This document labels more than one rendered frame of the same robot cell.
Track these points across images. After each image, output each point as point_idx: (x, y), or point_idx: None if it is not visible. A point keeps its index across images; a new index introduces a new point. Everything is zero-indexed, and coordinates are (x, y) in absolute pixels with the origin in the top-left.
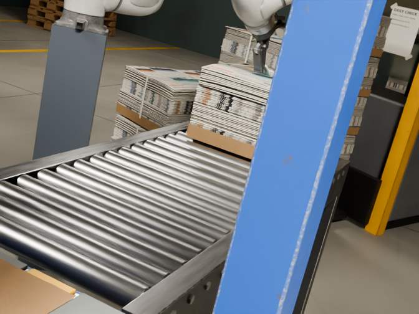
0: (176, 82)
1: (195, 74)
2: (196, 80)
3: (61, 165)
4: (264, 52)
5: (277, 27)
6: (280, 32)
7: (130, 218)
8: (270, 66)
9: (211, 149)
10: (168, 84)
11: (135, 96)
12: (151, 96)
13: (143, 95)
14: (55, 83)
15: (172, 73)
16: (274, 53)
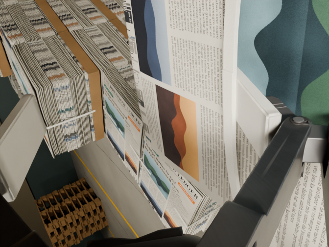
0: (175, 189)
1: (129, 160)
2: (142, 160)
3: None
4: (274, 205)
5: (0, 207)
6: (20, 143)
7: None
8: (70, 86)
9: None
10: (193, 205)
11: (211, 217)
12: (209, 207)
13: (207, 213)
14: None
15: (151, 189)
16: (52, 90)
